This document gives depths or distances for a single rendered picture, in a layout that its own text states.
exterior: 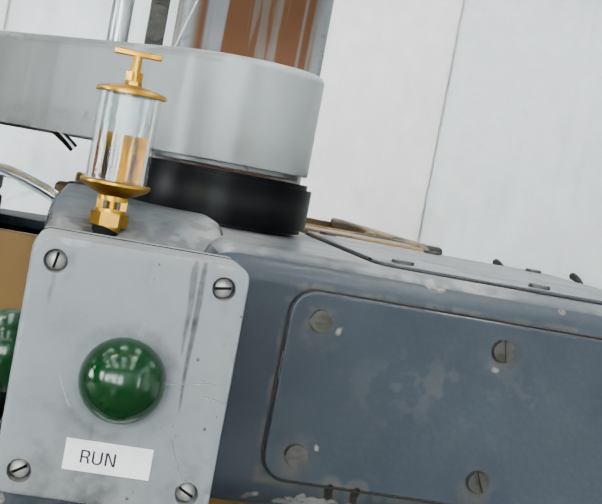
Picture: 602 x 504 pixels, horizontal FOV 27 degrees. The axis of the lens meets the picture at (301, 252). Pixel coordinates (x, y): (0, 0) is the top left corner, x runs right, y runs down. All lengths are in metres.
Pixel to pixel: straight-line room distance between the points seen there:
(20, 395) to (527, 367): 0.20
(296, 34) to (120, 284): 0.58
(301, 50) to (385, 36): 4.83
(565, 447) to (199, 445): 0.16
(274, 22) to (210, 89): 0.39
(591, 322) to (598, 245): 5.60
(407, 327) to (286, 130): 0.15
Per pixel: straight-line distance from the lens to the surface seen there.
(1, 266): 0.86
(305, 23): 0.99
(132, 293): 0.43
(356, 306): 0.49
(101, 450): 0.44
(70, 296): 0.43
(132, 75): 0.51
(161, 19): 1.04
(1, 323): 0.45
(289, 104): 0.61
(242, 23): 0.98
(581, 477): 0.53
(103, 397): 0.42
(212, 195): 0.59
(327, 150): 5.74
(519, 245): 5.99
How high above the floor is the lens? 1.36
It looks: 3 degrees down
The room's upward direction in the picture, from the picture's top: 11 degrees clockwise
